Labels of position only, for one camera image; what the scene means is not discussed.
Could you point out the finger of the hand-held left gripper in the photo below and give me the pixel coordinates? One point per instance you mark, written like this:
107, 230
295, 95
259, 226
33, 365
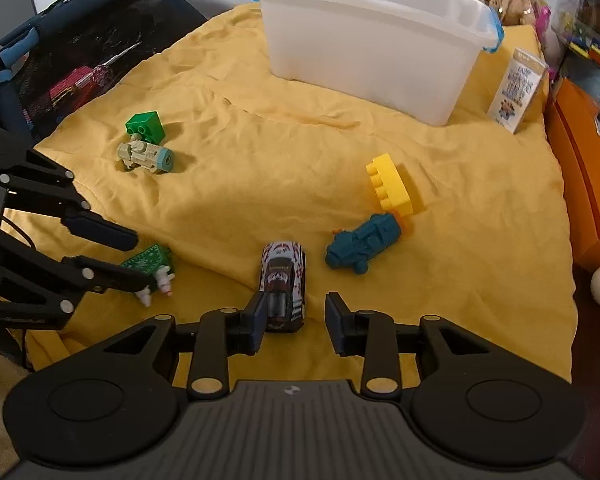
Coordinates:
115, 277
105, 234

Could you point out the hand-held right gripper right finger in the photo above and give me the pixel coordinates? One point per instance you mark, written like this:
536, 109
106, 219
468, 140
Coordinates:
336, 322

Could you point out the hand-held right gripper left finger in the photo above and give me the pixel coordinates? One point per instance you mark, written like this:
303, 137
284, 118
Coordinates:
257, 322

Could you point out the green patterned toy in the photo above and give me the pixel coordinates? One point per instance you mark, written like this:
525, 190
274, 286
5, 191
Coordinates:
147, 259

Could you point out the red white toy race car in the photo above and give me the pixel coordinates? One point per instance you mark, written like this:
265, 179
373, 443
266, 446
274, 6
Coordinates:
280, 270

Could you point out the white plastic container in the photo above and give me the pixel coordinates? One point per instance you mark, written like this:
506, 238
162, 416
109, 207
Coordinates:
370, 50

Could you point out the teal toy vehicle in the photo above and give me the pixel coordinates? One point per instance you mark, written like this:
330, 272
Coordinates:
360, 245

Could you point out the beige toy vehicle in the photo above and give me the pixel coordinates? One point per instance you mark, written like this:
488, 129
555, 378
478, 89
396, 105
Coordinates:
142, 156

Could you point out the red striped packet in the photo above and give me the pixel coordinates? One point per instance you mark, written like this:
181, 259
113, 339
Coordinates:
75, 85

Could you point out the green building block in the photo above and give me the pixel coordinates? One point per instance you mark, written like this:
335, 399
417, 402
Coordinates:
147, 125

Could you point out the yellow blanket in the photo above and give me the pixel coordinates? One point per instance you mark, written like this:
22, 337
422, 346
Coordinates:
280, 185

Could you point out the yellow building block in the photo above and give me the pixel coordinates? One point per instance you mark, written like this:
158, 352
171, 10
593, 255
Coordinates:
395, 190

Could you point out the black mesh bag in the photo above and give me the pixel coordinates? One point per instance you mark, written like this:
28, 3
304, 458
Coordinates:
80, 25

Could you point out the orange box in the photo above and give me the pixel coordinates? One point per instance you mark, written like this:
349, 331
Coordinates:
580, 185

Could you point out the white printed card packet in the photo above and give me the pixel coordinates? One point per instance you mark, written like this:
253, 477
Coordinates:
515, 90

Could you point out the clear box of colourful blocks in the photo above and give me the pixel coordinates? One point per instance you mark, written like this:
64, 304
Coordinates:
587, 30

